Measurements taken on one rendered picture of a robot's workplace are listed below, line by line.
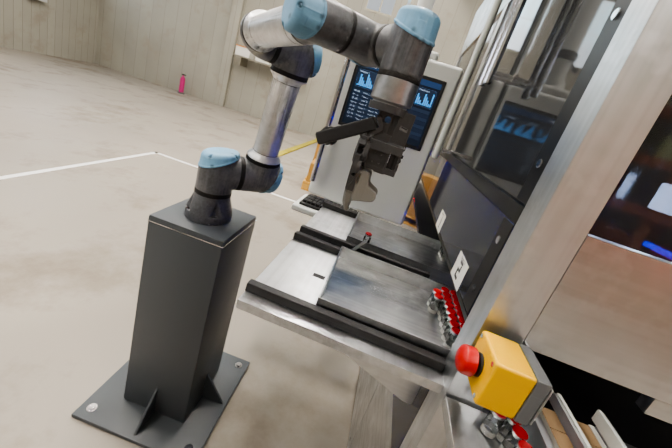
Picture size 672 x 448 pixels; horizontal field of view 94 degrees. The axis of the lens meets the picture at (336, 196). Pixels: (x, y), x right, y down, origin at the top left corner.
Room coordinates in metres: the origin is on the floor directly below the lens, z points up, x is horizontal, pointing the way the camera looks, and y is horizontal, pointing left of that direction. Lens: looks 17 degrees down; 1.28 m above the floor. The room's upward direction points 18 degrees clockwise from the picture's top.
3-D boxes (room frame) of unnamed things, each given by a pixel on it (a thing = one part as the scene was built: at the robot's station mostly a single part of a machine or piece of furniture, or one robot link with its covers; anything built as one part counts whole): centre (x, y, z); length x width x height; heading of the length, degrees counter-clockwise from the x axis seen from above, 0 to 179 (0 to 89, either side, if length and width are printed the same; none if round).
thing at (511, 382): (0.37, -0.30, 0.99); 0.08 x 0.07 x 0.07; 83
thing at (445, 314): (0.62, -0.32, 0.90); 0.18 x 0.02 x 0.05; 174
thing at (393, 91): (0.59, -0.04, 1.32); 0.08 x 0.08 x 0.05
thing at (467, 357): (0.38, -0.25, 0.99); 0.04 x 0.04 x 0.04; 83
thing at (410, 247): (0.97, -0.25, 0.90); 0.34 x 0.26 x 0.04; 83
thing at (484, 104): (1.15, -0.38, 1.50); 0.47 x 0.01 x 0.59; 173
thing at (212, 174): (0.96, 0.39, 0.96); 0.13 x 0.12 x 0.14; 126
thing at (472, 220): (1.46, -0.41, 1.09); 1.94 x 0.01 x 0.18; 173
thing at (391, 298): (0.64, -0.21, 0.90); 0.34 x 0.26 x 0.04; 84
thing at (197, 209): (0.96, 0.39, 0.84); 0.15 x 0.15 x 0.10
